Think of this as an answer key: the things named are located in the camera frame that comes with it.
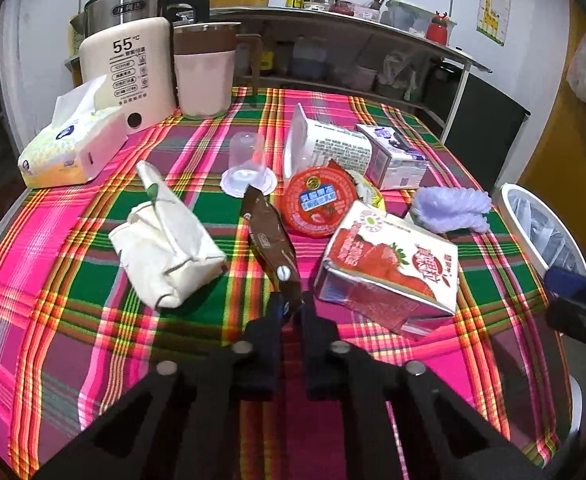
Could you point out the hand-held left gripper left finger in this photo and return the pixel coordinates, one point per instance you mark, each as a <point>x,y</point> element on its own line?
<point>273,330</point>

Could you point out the yellow snack wrapper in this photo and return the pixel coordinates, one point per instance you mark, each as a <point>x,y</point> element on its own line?
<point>368,192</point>

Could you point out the clear storage box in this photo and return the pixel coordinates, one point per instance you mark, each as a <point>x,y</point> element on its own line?
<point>408,15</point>

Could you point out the steel electric kettle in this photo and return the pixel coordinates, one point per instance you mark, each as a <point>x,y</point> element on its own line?
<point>118,7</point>

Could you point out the clear plastic cup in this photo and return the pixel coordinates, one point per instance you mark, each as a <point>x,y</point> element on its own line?
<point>245,152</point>

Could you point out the cream water dispenser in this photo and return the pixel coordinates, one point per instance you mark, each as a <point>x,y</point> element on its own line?
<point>128,75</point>

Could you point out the red jelly cup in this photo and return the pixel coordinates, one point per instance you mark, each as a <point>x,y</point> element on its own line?
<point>318,200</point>

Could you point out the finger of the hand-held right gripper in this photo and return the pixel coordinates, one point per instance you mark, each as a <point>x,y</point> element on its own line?
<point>573,317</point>
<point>568,282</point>

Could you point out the wooden door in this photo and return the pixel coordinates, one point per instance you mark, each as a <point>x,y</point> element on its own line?
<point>563,160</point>

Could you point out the purple white small carton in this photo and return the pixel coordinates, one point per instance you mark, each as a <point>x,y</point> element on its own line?
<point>398,165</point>

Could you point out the brown wooden frame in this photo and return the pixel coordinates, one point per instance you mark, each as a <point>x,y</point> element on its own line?
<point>255,60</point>

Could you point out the red lid jar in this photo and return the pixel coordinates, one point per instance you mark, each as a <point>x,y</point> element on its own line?
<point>342,7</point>

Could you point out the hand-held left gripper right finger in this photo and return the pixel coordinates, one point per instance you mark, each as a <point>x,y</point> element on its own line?
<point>314,327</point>

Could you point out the white paper bag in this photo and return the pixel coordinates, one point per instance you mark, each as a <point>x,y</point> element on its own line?
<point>173,245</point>

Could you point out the steel counter shelf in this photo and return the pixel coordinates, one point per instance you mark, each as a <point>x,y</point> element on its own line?
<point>348,22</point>

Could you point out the strawberry print carton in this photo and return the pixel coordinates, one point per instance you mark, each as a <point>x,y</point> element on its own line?
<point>388,260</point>

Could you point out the red bottle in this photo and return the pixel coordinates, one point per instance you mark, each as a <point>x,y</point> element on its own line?
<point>437,30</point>

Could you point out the brown snack wrapper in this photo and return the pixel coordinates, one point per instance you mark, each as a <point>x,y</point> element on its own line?
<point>268,235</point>

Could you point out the giraffe wall poster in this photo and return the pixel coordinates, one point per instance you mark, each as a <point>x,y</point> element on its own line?
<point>495,5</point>

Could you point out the pink cup with brown band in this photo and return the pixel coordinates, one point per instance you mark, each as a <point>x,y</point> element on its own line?
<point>203,80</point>

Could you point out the white trash bin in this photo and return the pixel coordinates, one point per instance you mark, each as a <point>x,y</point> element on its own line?
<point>513,210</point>

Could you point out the white yellow tissue pack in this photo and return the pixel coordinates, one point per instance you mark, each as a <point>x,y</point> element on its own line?
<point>73,150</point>

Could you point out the bluish plastic container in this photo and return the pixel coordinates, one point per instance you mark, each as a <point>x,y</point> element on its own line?
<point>309,60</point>

